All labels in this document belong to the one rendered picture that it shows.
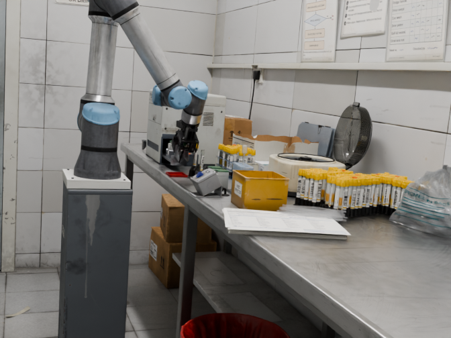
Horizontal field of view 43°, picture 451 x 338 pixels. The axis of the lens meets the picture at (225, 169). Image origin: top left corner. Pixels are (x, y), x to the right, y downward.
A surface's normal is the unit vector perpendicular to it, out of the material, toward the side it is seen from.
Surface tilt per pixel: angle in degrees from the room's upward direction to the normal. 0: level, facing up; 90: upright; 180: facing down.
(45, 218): 90
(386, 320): 0
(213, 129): 90
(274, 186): 90
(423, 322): 0
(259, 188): 90
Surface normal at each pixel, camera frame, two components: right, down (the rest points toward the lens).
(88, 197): 0.33, 0.17
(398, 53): -0.95, 0.02
